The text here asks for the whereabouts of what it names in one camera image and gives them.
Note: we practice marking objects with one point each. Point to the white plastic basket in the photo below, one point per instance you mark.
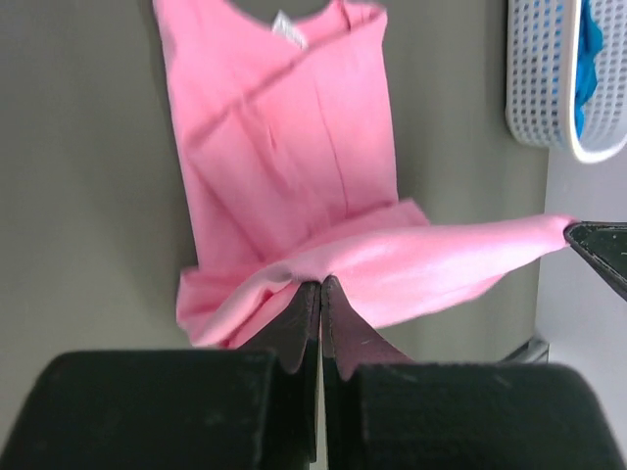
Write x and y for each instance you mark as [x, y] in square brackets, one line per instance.
[542, 42]

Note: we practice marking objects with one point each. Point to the blue t shirt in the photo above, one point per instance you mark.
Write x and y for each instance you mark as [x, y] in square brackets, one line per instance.
[590, 43]

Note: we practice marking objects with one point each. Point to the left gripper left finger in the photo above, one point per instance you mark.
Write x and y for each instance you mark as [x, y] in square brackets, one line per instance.
[290, 406]

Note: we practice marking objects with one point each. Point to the pink t shirt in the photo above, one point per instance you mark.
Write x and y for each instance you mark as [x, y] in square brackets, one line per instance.
[287, 154]

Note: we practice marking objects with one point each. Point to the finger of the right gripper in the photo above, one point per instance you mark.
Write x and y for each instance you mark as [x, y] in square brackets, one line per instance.
[603, 246]

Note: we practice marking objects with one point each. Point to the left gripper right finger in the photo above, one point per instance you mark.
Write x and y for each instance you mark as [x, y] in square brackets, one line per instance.
[347, 343]

